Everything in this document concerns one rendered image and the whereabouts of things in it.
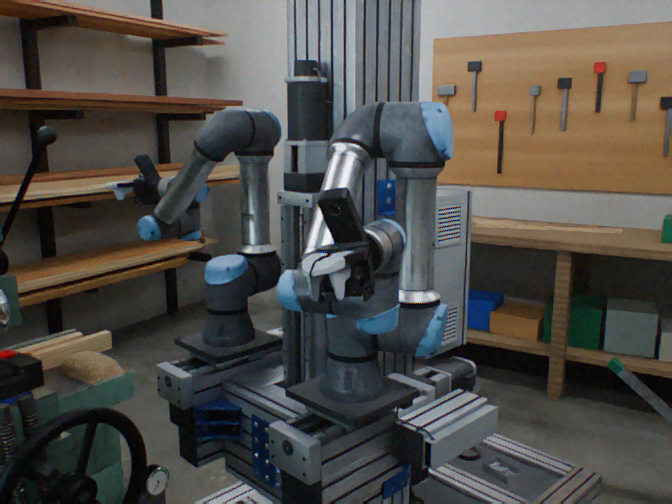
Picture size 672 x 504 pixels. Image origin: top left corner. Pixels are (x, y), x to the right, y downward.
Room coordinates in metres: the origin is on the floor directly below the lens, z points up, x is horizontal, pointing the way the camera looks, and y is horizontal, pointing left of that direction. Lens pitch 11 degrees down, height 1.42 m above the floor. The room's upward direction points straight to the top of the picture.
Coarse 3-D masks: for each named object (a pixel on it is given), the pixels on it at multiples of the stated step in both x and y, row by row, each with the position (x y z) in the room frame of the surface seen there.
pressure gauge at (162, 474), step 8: (152, 464) 1.26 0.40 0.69; (152, 472) 1.23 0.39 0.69; (160, 472) 1.25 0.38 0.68; (168, 472) 1.26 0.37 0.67; (152, 480) 1.23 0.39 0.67; (160, 480) 1.24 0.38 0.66; (168, 480) 1.26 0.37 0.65; (144, 488) 1.22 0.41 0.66; (152, 488) 1.23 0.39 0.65; (160, 488) 1.24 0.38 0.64; (152, 496) 1.25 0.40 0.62
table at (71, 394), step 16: (48, 384) 1.20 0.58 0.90; (64, 384) 1.20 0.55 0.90; (80, 384) 1.20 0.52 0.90; (96, 384) 1.20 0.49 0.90; (112, 384) 1.23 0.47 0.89; (128, 384) 1.26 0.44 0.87; (64, 400) 1.14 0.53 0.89; (80, 400) 1.17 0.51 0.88; (96, 400) 1.20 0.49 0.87; (112, 400) 1.23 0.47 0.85; (64, 432) 1.05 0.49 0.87; (48, 448) 1.01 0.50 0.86; (64, 448) 1.03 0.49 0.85; (0, 464) 0.94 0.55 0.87
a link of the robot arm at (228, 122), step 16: (224, 112) 1.73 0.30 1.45; (240, 112) 1.74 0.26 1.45; (208, 128) 1.71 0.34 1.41; (224, 128) 1.70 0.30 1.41; (240, 128) 1.71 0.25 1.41; (208, 144) 1.70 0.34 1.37; (224, 144) 1.70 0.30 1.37; (240, 144) 1.73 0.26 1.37; (192, 160) 1.74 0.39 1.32; (208, 160) 1.71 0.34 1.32; (176, 176) 1.78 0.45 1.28; (192, 176) 1.75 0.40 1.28; (176, 192) 1.77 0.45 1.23; (192, 192) 1.78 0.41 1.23; (160, 208) 1.81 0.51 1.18; (176, 208) 1.79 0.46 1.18; (144, 224) 1.81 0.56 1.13; (160, 224) 1.82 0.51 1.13; (176, 224) 1.88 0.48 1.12
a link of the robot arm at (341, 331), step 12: (336, 324) 1.32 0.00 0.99; (348, 324) 1.31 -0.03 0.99; (336, 336) 1.32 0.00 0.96; (348, 336) 1.31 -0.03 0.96; (360, 336) 1.30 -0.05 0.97; (372, 336) 1.29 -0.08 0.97; (336, 348) 1.32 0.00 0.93; (348, 348) 1.31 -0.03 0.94; (360, 348) 1.31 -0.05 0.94; (372, 348) 1.31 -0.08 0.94
